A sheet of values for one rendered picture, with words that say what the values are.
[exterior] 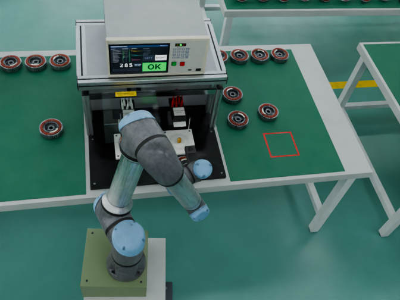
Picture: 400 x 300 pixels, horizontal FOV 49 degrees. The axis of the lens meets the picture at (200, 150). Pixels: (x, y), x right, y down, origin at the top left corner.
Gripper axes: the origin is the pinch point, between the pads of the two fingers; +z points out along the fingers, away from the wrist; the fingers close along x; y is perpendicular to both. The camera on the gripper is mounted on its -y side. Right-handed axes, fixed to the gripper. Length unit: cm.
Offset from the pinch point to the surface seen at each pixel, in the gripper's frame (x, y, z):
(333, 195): 91, 22, 30
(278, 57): 72, -63, 44
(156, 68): -11.4, -44.5, -9.5
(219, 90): 18.5, -34.6, -3.0
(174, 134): -1.1, -17.3, 17.6
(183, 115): 1.9, -24.8, 5.8
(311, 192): 92, 21, 59
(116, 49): -29, -50, -18
